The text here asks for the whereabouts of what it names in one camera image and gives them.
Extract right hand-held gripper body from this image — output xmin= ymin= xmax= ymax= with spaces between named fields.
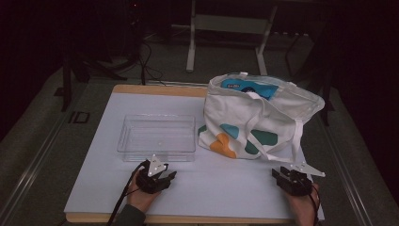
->
xmin=276 ymin=161 xmax=327 ymax=198

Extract white printed tote bag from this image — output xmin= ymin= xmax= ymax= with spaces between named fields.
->
xmin=197 ymin=72 xmax=327 ymax=165

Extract person's right hand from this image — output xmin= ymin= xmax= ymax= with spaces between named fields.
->
xmin=286 ymin=183 xmax=322 ymax=226

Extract black metal stand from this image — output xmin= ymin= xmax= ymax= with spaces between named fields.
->
xmin=277 ymin=29 xmax=336 ymax=127

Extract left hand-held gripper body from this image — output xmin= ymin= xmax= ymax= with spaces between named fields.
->
xmin=135 ymin=153 xmax=170 ymax=194

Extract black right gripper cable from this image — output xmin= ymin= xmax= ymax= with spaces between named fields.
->
xmin=308 ymin=184 xmax=322 ymax=226

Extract metal floor rail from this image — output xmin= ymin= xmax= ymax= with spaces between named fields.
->
xmin=0 ymin=103 xmax=74 ymax=222
xmin=318 ymin=116 xmax=375 ymax=226

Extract white metal stand frame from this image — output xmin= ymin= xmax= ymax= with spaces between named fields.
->
xmin=170 ymin=0 xmax=279 ymax=78

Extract clear plastic container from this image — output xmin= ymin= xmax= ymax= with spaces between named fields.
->
xmin=117 ymin=113 xmax=198 ymax=164

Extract person's left hand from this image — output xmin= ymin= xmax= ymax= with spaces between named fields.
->
xmin=126 ymin=170 xmax=162 ymax=215

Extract black floor cables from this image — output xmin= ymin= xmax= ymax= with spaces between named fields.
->
xmin=134 ymin=39 xmax=168 ymax=87

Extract white table mat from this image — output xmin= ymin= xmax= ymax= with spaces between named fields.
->
xmin=63 ymin=91 xmax=326 ymax=221

